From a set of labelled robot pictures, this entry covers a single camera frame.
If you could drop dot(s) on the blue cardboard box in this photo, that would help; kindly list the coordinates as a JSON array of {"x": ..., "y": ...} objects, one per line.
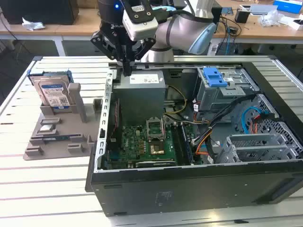
[{"x": 287, "y": 6}]

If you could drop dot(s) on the black RAM slot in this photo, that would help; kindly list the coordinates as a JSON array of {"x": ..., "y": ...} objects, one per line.
[{"x": 177, "y": 146}]

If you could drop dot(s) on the brown cardboard box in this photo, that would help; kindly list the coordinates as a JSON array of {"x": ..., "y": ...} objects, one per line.
[{"x": 87, "y": 2}]

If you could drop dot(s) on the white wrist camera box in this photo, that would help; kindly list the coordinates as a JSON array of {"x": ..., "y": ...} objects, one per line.
[{"x": 142, "y": 29}]

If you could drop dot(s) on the grey flat device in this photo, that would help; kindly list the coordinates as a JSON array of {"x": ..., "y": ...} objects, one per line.
[{"x": 262, "y": 9}]

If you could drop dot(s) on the hard disk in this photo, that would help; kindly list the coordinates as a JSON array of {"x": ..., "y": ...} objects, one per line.
[{"x": 52, "y": 92}]

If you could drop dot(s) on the metal locking lever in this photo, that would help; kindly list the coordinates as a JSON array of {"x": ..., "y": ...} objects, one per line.
[{"x": 163, "y": 127}]

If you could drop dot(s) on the blue plastic latch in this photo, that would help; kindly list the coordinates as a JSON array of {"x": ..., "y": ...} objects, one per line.
[{"x": 214, "y": 76}]

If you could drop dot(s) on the white open box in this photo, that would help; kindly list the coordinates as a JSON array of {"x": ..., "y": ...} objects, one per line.
[{"x": 292, "y": 23}]

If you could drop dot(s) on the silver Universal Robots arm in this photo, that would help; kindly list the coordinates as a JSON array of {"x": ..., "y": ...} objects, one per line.
[{"x": 180, "y": 26}]

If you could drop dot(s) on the black computer tower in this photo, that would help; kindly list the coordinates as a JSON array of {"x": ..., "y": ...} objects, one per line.
[{"x": 35, "y": 11}]

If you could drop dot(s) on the dark RAM stick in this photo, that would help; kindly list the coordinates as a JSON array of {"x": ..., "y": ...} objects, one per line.
[{"x": 61, "y": 137}]

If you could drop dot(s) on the silver disk bay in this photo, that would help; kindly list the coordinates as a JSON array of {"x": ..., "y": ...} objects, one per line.
[{"x": 255, "y": 142}]

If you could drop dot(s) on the grey power supply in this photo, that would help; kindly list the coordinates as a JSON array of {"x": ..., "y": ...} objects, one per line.
[{"x": 142, "y": 99}]

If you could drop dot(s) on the blue RAM stick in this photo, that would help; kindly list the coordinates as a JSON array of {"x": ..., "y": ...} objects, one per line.
[{"x": 187, "y": 144}]

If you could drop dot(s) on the green motherboard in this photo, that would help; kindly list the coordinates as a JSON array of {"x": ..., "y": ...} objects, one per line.
[{"x": 135, "y": 142}]

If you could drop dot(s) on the CPU socket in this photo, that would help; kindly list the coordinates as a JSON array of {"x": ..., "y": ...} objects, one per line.
[{"x": 157, "y": 149}]

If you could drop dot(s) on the silver CPU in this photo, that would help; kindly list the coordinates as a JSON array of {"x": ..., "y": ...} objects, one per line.
[{"x": 46, "y": 128}]

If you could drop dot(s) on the crumpled clear plastic bag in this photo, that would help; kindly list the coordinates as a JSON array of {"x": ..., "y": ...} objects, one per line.
[{"x": 270, "y": 19}]

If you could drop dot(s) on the brown parts rack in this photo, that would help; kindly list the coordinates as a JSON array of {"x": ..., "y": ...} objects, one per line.
[{"x": 66, "y": 127}]

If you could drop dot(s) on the black PC case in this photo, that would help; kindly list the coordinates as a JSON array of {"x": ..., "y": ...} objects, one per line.
[{"x": 189, "y": 189}]

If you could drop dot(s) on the crumpled white paper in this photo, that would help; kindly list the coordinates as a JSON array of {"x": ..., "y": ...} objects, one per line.
[{"x": 33, "y": 24}]

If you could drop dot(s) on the wooden desk white frame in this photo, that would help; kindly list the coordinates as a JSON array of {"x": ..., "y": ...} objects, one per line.
[
  {"x": 260, "y": 32},
  {"x": 28, "y": 33}
]

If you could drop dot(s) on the black speaker box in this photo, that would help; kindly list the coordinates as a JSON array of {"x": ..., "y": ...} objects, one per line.
[{"x": 217, "y": 15}]

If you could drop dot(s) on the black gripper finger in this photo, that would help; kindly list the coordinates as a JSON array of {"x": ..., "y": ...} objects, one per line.
[
  {"x": 104, "y": 43},
  {"x": 144, "y": 48}
]

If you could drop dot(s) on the silver drive cage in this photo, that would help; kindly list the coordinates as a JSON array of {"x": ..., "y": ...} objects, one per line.
[{"x": 213, "y": 99}]

